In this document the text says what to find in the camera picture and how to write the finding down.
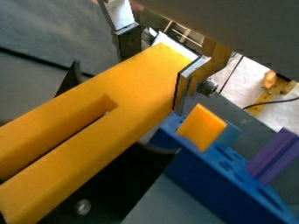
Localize purple star prism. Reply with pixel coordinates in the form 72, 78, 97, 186
245, 128, 299, 186

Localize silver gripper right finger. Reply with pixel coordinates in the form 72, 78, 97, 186
172, 38, 232, 115

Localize light blue cylinder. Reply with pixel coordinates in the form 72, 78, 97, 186
215, 122, 241, 147

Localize yellow frame outside enclosure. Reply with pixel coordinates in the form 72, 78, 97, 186
244, 70, 296, 117

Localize blue foam peg board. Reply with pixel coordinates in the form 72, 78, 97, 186
149, 114, 299, 224

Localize black cable outside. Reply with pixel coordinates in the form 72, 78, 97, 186
241, 96, 299, 110

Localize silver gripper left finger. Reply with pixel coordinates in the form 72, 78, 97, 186
97, 0, 141, 61

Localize yellow arch-notch block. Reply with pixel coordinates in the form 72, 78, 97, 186
176, 104, 227, 152

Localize yellow double-square fork block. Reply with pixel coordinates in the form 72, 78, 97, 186
0, 44, 191, 224

